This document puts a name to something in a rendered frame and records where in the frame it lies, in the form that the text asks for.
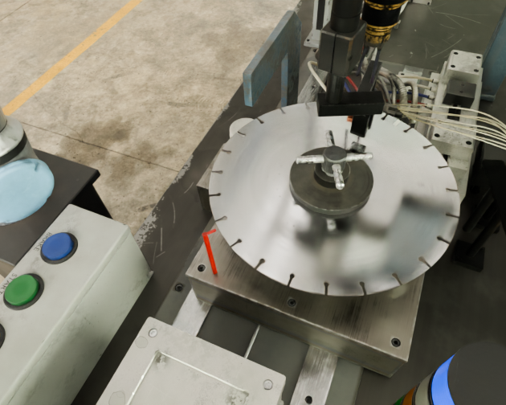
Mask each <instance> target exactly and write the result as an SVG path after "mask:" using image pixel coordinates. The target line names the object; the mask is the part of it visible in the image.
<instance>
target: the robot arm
mask: <svg viewBox="0 0 506 405"><path fill-rule="evenodd" d="M53 188H54V177H53V174H52V172H51V171H50V170H49V167H48V165H47V164H46V163H45V162H43V161H41V160H39V159H38V157H37V156H36V154H35V152H34V150H33V149H32V147H31V143H30V142H29V140H28V138H27V135H26V133H25V131H24V129H23V127H22V125H21V123H20V122H19V121H18V120H16V119H15V118H13V117H9V116H7V115H4V112H3V111H2V108H1V106H0V226H5V225H9V224H12V223H17V222H18V221H21V220H23V219H25V218H26V217H28V216H30V215H32V214H33V213H35V212H36V211H37V210H38V209H39V208H41V207H42V206H43V205H44V204H45V202H46V201H47V198H48V197H49V196H50V195H51V193H52V191H53Z"/></svg>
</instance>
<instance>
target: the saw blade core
mask: <svg viewBox="0 0 506 405"><path fill-rule="evenodd" d="M307 105H308V108H309V109H307V107H306V104H305V103H303V104H294V105H289V106H286V107H283V108H281V109H282V111H283V112H284V113H285V114H282V112H281V110H280V109H279V108H278V109H276V110H273V111H271V112H268V113H265V114H263V115H262V116H260V117H258V119H259V121H258V120H257V119H256V118H255V119H254V120H253V121H251V122H249V123H248V124H246V125H244V126H243V127H242V128H241V129H240V130H239V131H237V132H238V133H235V134H234V135H233V136H232V137H231V138H230V139H229V141H228V142H227V143H226V144H225V145H224V146H223V148H222V151H220V153H219V154H218V156H217V158H216V160H215V162H214V166H213V168H212V172H218V173H211V175H210V184H209V196H211V197H209V198H210V208H211V211H212V214H213V217H214V221H215V222H216V221H218V222H216V225H217V227H218V229H219V231H220V233H221V234H222V237H223V238H224V239H225V240H226V242H227V243H228V245H229V246H230V247H231V246H232V245H234V244H235V243H237V241H238V240H242V242H241V243H237V244H236V245H235V246H233V247H232V250H233V251H234V252H235V253H236V254H237V255H238V256H239V257H240V258H241V259H242V260H243V261H245V262H246V263H247V264H248V265H250V266H251V267H252V268H253V269H255V268H256V267H257V266H258V265H259V263H260V261H261V260H264V263H262V264H261V265H260V266H259V267H258V268H257V269H256V271H258V272H260V273H261V274H263V275H265V276H266V277H268V278H270V279H272V280H274V281H276V282H278V283H280V284H283V285H286V286H288V282H289V280H290V275H294V278H292V282H291V283H290V286H289V287H290V288H294V289H297V290H300V291H303V292H307V293H313V294H318V295H324V294H325V286H324V283H328V284H329V286H328V296H331V297H357V296H364V293H363V290H362V287H361V286H360V284H359V283H361V282H362V283H364V289H365V293H366V295H370V294H375V293H381V292H385V291H388V290H391V289H393V288H397V287H399V286H400V284H399V283H398V281H397V280H396V278H395V277H393V276H392V274H396V275H397V278H398V280H399V281H400V283H401V284H402V285H404V284H406V283H408V282H410V281H412V280H413V279H415V278H417V277H418V276H420V275H422V274H423V273H424V272H425V271H427V270H428V269H429V267H428V266H427V265H426V264H428V265H429V266H430V267H432V266H433V265H434V264H435V263H436V262H437V261H438V260H439V259H440V257H441V256H442V255H443V253H444V252H445V251H446V250H447V248H448V247H449V245H450V244H448V243H451V241H452V239H453V237H454V235H455V232H456V229H457V226H458V223H459V219H458V217H459V213H460V201H459V192H454V191H458V187H457V184H456V181H455V177H454V175H453V173H452V172H451V169H450V167H448V164H447V162H446V161H445V159H444V158H443V156H442V155H441V153H440V152H439V151H438V150H437V149H436V148H435V147H434V146H431V145H432V144H431V143H430V142H429V141H428V140H427V139H426V138H425V137H424V136H423V135H422V134H421V133H419V132H418V131H416V130H415V129H413V128H412V129H410V126H409V125H407V124H406V123H404V122H402V121H401V122H400V123H399V124H398V125H396V126H394V125H393V123H394V122H395V121H396V120H397V118H394V117H392V116H390V115H387V117H386V118H385V120H382V119H383V118H384V117H385V115H386V114H385V113H382V114H381V115H374V117H373V122H372V125H371V129H368V131H367V133H366V135H365V138H363V137H359V136H357V135H354V134H351V133H350V129H351V124H352V120H353V116H340V117H318V113H317V108H316V102H309V103H307ZM260 121H261V122H263V123H262V124H261V123H260ZM408 129H410V130H409V131H408V132H407V133H405V132H404V131H407V130H408ZM327 130H332V131H333V137H334V141H335V145H336V146H340V147H341V148H343V149H346V150H348V151H350V152H353V153H366V152H371V153H373V159H372V160H365V162H366V163H367V164H368V166H369V168H370V169H371V171H372V173H373V189H372V192H371V195H370V196H369V198H368V200H367V201H366V202H365V203H364V204H363V205H362V206H361V207H359V208H357V209H356V210H355V211H351V212H349V213H345V214H340V215H327V214H322V213H319V212H316V211H313V210H311V209H309V208H307V207H306V206H304V205H303V204H302V203H300V202H299V201H298V200H297V199H296V197H295V196H294V194H293V193H292V191H291V188H290V185H289V174H290V169H291V167H292V164H293V162H294V161H295V160H296V157H297V156H300V155H301V154H303V153H305V152H307V151H309V150H311V149H315V148H320V147H328V145H327V141H326V136H325V132H326V131H327ZM239 133H240V134H242V135H244V136H245V137H242V135H240V134H239ZM428 146H431V147H428ZM423 147H425V148H426V147H428V148H427V149H424V148H423ZM223 151H226V152H223ZM227 152H231V153H227ZM438 167H440V168H442V167H446V168H442V169H438ZM219 172H222V174H219ZM446 190H451V191H450V192H447V191H446ZM217 194H220V196H213V195H217ZM446 214H449V215H451V216H446ZM452 216H454V217H452ZM225 217H226V218H227V219H226V220H221V221H219V220H220V219H223V218H225ZM456 217H457V218H456ZM437 237H439V238H441V239H442V240H443V241H445V242H447V243H445V242H443V241H442V240H438V239H437ZM418 258H422V259H423V261H424V262H425V263H426V264H424V263H423V262H422V261H420V260H419V259H418Z"/></svg>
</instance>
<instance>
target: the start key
mask: <svg viewBox="0 0 506 405"><path fill-rule="evenodd" d="M38 291H39V282H38V281H37V280H36V279H35V278H34V277H33V276H30V275H22V276H18V277H16V278H14V279H13V280H12V281H11V282H10V283H9V284H8V285H7V287H6V290H5V298H6V300H7V301H8V302H9V303H11V304H12V305H14V306H20V305H25V304H27V303H28V302H30V301H31V300H33V299H34V298H35V296H36V295H37V293H38Z"/></svg>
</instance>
